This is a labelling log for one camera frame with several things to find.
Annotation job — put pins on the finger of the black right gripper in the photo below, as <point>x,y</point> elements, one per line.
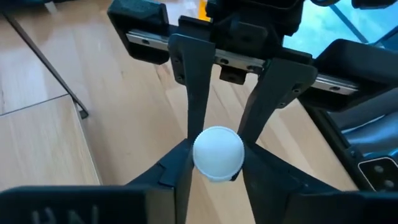
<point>194,77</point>
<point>273,90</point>

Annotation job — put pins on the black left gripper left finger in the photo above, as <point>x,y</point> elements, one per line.
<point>168,186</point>

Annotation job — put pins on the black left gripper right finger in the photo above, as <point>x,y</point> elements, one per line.
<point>273,193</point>

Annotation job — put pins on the orange pill bottle white cap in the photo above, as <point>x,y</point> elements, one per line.
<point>202,9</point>

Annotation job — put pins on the black aluminium table frame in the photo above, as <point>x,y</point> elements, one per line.
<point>332,137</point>

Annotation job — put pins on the black exterior depth camera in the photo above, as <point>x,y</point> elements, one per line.
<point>379,174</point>

